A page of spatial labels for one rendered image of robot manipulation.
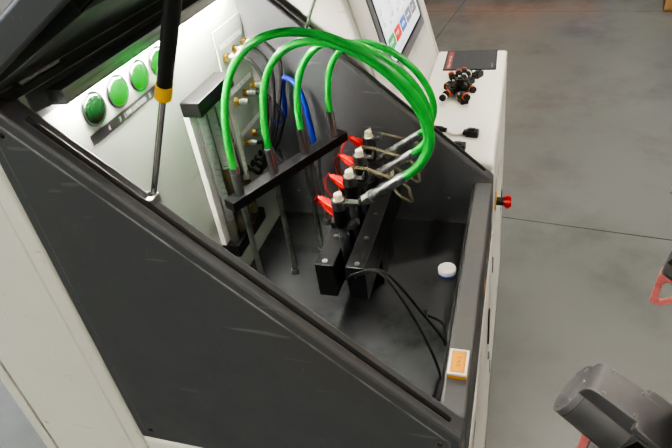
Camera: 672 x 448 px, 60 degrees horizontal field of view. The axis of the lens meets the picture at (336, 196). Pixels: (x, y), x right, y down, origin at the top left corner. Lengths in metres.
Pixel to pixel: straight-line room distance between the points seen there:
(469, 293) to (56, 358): 0.72
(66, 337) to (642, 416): 0.82
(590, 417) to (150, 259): 0.54
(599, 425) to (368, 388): 0.33
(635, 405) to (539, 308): 1.80
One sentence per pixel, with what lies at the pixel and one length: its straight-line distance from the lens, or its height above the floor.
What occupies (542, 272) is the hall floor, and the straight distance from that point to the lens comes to 2.57.
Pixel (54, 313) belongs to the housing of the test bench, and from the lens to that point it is 1.02.
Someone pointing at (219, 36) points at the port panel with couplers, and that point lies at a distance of 1.23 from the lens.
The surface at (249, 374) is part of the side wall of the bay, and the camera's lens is 0.90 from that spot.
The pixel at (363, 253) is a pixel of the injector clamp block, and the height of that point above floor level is 0.98.
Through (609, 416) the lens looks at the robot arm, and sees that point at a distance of 0.62.
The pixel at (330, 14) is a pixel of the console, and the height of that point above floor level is 1.33.
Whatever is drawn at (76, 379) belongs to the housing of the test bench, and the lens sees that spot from 1.15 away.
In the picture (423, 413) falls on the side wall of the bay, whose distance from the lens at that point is 0.86.
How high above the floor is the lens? 1.70
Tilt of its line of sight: 34 degrees down
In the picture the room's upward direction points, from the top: 9 degrees counter-clockwise
